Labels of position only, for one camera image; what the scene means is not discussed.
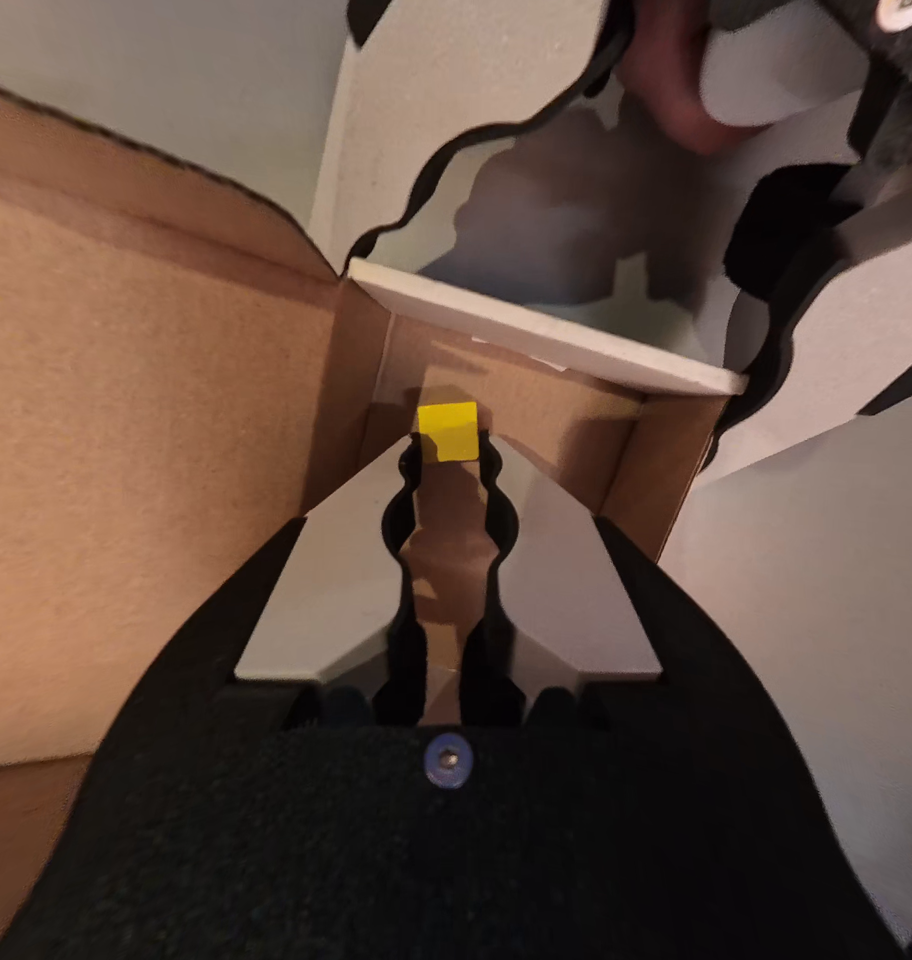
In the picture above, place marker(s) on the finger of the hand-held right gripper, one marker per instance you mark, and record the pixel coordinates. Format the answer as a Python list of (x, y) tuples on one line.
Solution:
[(860, 330), (463, 97)]

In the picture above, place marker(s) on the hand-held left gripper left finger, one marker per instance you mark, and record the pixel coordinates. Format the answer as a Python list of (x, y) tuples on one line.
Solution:
[(328, 592)]

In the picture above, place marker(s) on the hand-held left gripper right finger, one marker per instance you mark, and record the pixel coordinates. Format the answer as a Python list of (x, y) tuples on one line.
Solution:
[(568, 592)]

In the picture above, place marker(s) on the small yellow square piece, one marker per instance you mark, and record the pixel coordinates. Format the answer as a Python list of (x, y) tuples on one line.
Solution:
[(448, 429)]

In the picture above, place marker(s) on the white cardboard box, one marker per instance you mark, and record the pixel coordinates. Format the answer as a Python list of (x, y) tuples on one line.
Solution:
[(148, 450)]

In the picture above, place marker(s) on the person's right hand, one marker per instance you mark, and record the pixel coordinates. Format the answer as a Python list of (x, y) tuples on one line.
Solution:
[(673, 82)]

